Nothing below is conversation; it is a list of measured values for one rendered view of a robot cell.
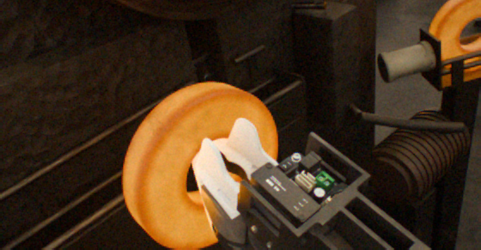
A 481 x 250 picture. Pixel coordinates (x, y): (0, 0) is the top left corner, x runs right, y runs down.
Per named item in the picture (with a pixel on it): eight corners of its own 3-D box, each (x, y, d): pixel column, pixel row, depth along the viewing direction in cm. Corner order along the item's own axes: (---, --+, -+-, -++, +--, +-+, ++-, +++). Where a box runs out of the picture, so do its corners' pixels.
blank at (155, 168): (90, 143, 33) (108, 159, 31) (236, 52, 40) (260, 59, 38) (159, 262, 42) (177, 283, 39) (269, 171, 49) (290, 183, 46)
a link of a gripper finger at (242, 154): (222, 84, 37) (298, 144, 32) (222, 131, 41) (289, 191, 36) (192, 99, 36) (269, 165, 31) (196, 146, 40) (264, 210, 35)
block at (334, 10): (297, 116, 92) (287, 9, 80) (321, 100, 96) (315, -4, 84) (337, 133, 85) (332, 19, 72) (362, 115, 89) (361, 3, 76)
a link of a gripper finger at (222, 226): (230, 164, 36) (307, 234, 31) (230, 177, 37) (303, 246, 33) (185, 193, 34) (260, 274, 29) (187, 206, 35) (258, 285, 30)
